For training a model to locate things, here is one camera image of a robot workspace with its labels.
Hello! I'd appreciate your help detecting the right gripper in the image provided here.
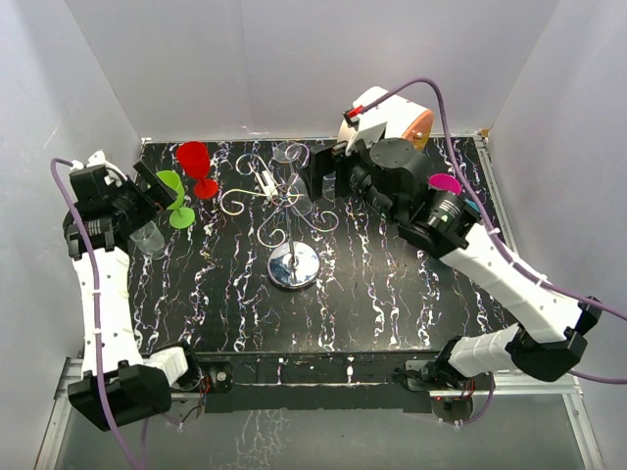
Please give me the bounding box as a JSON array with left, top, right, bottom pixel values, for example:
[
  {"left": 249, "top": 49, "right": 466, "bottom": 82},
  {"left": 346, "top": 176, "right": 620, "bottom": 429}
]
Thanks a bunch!
[{"left": 300, "top": 131, "right": 401, "bottom": 225}]

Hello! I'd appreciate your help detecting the green wine glass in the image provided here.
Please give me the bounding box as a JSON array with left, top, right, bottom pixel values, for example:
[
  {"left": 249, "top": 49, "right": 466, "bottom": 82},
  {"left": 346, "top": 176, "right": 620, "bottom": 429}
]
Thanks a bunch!
[{"left": 157, "top": 170, "right": 195, "bottom": 229}]

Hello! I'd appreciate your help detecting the clear champagne flute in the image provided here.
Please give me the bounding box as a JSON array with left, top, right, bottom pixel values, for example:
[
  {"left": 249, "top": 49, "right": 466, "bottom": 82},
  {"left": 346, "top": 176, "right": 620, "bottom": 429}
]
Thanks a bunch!
[{"left": 272, "top": 141, "right": 314, "bottom": 215}]

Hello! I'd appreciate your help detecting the clear tumbler glass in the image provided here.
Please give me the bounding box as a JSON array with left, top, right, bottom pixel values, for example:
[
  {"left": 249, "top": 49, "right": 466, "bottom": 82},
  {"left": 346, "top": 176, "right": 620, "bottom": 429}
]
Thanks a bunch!
[{"left": 130, "top": 221, "right": 166, "bottom": 259}]

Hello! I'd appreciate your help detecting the red wine glass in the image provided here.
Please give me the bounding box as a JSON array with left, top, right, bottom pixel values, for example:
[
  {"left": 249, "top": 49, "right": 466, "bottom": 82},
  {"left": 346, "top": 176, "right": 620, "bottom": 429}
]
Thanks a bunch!
[{"left": 175, "top": 141, "right": 219, "bottom": 199}]

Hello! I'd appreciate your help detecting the pink wine glass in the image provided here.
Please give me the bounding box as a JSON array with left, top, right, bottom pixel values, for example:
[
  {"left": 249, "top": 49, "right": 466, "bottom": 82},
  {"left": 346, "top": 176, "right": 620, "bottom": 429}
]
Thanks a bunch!
[{"left": 428, "top": 173, "right": 462, "bottom": 196}]

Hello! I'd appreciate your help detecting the cyan wine glass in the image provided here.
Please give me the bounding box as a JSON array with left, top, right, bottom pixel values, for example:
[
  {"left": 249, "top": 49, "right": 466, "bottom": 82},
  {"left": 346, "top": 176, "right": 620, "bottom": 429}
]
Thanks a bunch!
[{"left": 464, "top": 199, "right": 482, "bottom": 217}]

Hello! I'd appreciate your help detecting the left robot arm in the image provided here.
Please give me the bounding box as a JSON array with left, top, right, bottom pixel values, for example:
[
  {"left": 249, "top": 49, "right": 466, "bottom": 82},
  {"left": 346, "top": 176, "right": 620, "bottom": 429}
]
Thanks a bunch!
[{"left": 63, "top": 150, "right": 203, "bottom": 431}]

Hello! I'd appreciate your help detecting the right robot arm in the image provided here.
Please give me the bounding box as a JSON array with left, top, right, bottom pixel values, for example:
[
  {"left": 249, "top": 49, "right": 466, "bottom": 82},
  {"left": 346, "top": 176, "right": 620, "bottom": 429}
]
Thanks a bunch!
[{"left": 300, "top": 138, "right": 601, "bottom": 389}]

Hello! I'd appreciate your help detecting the chrome wine glass rack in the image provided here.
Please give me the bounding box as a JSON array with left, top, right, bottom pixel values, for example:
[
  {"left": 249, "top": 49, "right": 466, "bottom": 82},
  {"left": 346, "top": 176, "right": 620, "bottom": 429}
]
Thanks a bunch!
[{"left": 219, "top": 149, "right": 339, "bottom": 291}]

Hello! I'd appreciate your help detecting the small white clip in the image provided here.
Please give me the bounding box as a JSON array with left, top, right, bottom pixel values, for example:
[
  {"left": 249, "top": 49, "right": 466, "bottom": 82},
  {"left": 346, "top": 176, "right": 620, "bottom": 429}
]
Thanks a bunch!
[{"left": 256, "top": 170, "right": 277, "bottom": 198}]

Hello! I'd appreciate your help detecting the white cylindrical stool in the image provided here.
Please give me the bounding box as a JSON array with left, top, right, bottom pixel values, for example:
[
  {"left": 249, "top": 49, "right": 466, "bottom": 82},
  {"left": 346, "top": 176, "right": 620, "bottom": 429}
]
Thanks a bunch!
[{"left": 337, "top": 85, "right": 435, "bottom": 153}]

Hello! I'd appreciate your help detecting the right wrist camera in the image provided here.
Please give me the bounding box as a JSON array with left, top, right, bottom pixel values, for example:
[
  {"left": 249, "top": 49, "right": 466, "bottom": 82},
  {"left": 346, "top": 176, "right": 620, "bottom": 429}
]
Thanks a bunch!
[{"left": 337, "top": 109, "right": 388, "bottom": 156}]

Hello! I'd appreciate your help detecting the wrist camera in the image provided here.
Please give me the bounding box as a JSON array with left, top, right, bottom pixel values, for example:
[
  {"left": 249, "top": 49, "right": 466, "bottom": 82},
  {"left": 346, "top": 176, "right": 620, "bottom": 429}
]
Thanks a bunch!
[
  {"left": 337, "top": 109, "right": 388, "bottom": 156},
  {"left": 70, "top": 150, "right": 128, "bottom": 187}
]

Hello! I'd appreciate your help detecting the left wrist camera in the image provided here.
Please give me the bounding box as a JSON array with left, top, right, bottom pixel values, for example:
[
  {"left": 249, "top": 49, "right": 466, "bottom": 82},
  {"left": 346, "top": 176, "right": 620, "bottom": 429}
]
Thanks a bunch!
[{"left": 70, "top": 150, "right": 128, "bottom": 187}]

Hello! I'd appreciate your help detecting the black base frame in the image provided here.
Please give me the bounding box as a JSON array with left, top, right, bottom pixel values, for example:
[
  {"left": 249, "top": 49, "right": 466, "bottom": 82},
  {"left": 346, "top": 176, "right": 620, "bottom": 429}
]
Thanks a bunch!
[{"left": 171, "top": 352, "right": 461, "bottom": 413}]

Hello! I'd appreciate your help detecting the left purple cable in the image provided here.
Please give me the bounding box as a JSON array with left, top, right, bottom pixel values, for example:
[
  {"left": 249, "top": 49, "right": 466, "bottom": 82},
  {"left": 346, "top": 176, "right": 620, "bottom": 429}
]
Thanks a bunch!
[{"left": 50, "top": 157, "right": 150, "bottom": 470}]

